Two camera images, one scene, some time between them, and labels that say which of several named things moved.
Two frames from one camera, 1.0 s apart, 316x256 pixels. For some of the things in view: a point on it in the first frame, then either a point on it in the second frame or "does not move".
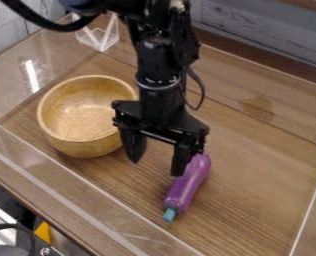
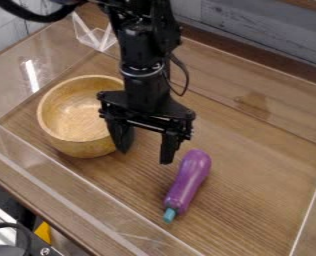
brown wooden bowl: (74, 115) does not move
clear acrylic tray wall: (84, 220) does not move
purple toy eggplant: (185, 186) does not move
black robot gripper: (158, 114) to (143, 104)
